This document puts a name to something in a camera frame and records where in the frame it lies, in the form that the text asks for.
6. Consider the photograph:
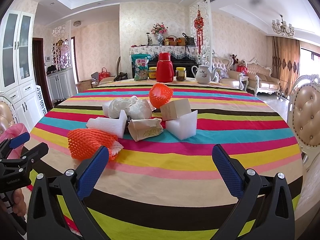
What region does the chandelier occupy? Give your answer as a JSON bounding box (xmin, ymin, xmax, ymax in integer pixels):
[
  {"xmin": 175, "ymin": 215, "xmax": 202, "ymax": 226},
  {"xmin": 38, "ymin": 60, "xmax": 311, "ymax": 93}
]
[{"xmin": 271, "ymin": 14, "xmax": 295, "ymax": 38}]

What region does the black handbag on piano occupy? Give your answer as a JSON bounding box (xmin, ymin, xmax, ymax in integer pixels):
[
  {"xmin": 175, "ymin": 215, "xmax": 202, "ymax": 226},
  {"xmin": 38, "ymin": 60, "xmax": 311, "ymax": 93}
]
[{"xmin": 182, "ymin": 33, "xmax": 196, "ymax": 46}]

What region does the white glass door cabinet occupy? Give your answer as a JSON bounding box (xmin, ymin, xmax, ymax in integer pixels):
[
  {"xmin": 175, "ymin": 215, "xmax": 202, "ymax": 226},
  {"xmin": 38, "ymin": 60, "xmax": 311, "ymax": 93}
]
[{"xmin": 1, "ymin": 10, "xmax": 44, "ymax": 132}]

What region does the flower vase bouquet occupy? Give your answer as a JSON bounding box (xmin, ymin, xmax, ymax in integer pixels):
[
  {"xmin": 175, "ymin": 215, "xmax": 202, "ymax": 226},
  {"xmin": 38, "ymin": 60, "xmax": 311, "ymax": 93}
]
[{"xmin": 151, "ymin": 23, "xmax": 168, "ymax": 46}]

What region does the red chinese knot ornament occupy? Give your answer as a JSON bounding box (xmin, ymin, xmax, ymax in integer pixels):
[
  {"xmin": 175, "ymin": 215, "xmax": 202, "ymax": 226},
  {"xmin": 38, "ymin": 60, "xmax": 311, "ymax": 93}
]
[{"xmin": 194, "ymin": 6, "xmax": 204, "ymax": 55}]

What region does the yellow lid jar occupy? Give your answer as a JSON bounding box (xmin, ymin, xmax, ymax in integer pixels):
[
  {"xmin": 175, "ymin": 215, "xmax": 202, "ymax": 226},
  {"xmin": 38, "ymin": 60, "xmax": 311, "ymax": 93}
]
[
  {"xmin": 148, "ymin": 67, "xmax": 157, "ymax": 80},
  {"xmin": 176, "ymin": 67, "xmax": 186, "ymax": 82}
]

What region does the brown curtain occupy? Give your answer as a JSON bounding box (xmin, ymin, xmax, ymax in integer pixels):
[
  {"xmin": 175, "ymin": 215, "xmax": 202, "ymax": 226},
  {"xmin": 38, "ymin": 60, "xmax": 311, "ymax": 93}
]
[{"xmin": 272, "ymin": 36, "xmax": 300, "ymax": 98}]

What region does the orange foam net back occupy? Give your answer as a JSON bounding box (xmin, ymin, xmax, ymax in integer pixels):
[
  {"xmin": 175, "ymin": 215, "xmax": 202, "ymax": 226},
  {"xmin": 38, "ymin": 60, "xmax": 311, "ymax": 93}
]
[{"xmin": 149, "ymin": 83, "xmax": 173, "ymax": 108}]

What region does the yellow lid jar left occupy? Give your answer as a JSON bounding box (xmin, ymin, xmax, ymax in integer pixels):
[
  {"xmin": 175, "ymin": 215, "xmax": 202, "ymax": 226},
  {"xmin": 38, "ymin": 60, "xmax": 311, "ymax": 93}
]
[{"xmin": 148, "ymin": 67, "xmax": 157, "ymax": 80}]

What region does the cardboard box on floor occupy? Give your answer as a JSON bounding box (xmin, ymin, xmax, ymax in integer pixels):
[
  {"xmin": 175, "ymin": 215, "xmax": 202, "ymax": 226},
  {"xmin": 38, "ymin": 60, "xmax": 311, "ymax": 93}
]
[{"xmin": 76, "ymin": 80, "xmax": 92, "ymax": 93}]

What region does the white foam block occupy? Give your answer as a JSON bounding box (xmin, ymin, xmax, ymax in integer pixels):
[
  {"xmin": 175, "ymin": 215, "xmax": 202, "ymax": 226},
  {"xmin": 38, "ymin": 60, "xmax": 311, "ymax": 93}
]
[{"xmin": 165, "ymin": 111, "xmax": 198, "ymax": 140}]

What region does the tufted chair right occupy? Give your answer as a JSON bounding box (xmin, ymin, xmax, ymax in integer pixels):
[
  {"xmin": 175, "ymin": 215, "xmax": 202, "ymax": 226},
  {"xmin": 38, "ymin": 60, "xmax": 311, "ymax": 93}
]
[{"xmin": 287, "ymin": 74, "xmax": 320, "ymax": 170}]

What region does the white plastic bag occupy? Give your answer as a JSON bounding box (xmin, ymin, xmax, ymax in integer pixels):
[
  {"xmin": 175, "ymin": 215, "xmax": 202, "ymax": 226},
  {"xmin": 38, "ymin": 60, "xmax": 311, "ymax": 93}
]
[{"xmin": 103, "ymin": 95, "xmax": 156, "ymax": 120}]

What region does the yellow lid jar right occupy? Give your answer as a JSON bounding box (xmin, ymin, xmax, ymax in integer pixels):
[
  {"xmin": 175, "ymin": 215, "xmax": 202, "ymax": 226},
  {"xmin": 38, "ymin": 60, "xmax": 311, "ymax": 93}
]
[{"xmin": 176, "ymin": 67, "xmax": 186, "ymax": 82}]

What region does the cream armchair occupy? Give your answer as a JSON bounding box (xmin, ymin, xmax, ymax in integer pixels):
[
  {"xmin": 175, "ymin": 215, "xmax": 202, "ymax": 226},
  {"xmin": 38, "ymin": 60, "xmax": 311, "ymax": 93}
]
[{"xmin": 212, "ymin": 51, "xmax": 248, "ymax": 90}]

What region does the person's left hand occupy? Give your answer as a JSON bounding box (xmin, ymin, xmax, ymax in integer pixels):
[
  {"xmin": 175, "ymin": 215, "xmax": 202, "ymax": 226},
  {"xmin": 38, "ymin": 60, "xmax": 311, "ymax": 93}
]
[{"xmin": 12, "ymin": 189, "xmax": 27, "ymax": 217}]

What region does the orange foam net front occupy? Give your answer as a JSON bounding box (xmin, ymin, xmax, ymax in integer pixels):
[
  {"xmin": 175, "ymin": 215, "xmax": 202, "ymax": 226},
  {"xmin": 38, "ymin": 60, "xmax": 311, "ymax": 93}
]
[{"xmin": 67, "ymin": 128, "xmax": 124, "ymax": 161}]

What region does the striped colourful tablecloth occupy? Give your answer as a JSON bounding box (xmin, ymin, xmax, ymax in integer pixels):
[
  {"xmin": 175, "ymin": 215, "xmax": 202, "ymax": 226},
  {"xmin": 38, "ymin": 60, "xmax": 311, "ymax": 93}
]
[{"xmin": 21, "ymin": 77, "xmax": 304, "ymax": 240}]

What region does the white low sideboard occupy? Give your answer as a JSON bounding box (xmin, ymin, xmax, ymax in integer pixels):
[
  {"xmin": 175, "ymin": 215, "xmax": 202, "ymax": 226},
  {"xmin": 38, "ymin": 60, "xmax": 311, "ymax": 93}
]
[{"xmin": 47, "ymin": 68, "xmax": 77, "ymax": 101}]

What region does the red gift bag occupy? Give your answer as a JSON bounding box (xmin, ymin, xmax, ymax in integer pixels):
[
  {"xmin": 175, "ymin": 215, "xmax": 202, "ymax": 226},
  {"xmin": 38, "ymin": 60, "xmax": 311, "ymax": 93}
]
[{"xmin": 98, "ymin": 67, "xmax": 110, "ymax": 81}]

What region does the wicker basket on piano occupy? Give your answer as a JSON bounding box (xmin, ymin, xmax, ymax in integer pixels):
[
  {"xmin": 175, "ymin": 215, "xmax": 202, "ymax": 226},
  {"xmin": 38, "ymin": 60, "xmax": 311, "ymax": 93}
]
[{"xmin": 166, "ymin": 35, "xmax": 177, "ymax": 46}]

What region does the white floral teapot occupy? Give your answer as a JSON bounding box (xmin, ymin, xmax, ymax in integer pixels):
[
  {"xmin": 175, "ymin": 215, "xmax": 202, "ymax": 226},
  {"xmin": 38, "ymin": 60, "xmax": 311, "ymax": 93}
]
[{"xmin": 191, "ymin": 65, "xmax": 217, "ymax": 85}]

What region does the small cardboard box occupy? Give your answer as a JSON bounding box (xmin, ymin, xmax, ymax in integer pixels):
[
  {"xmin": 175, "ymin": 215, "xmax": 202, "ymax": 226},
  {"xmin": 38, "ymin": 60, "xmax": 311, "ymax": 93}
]
[{"xmin": 160, "ymin": 99, "xmax": 191, "ymax": 121}]

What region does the orange foam net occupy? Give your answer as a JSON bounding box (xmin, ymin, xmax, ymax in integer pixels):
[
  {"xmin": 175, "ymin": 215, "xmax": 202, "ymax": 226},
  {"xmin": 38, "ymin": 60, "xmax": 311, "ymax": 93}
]
[
  {"xmin": 149, "ymin": 83, "xmax": 173, "ymax": 108},
  {"xmin": 67, "ymin": 128, "xmax": 124, "ymax": 161}
]

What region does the white foam sheet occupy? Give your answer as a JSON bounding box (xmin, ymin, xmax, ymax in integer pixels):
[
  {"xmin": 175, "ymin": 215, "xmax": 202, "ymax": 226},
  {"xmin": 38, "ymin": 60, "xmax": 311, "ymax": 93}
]
[{"xmin": 86, "ymin": 110, "xmax": 127, "ymax": 139}]

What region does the pink lined trash bin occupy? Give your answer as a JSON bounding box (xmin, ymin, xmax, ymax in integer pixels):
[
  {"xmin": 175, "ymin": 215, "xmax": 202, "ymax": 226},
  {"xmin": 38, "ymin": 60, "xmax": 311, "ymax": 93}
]
[{"xmin": 0, "ymin": 123, "xmax": 27, "ymax": 159}]

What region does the cream sofa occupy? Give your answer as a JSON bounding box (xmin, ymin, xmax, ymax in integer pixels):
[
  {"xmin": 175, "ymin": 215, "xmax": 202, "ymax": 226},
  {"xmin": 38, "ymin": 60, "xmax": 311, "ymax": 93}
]
[{"xmin": 243, "ymin": 58, "xmax": 280, "ymax": 96}]

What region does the green snack bag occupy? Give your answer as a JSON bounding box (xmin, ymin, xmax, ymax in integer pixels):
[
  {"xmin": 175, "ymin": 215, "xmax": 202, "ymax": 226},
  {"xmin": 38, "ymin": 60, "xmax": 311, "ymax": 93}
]
[{"xmin": 131, "ymin": 54, "xmax": 151, "ymax": 81}]

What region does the dark piano with lace cover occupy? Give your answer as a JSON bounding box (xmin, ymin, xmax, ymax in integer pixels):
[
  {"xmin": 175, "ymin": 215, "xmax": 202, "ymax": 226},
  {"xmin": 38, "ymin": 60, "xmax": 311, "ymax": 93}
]
[{"xmin": 130, "ymin": 46, "xmax": 200, "ymax": 77}]

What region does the red thermos jug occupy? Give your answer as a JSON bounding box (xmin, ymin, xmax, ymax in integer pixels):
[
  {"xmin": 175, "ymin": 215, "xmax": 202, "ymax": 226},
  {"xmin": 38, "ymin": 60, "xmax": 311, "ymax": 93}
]
[{"xmin": 156, "ymin": 52, "xmax": 174, "ymax": 83}]

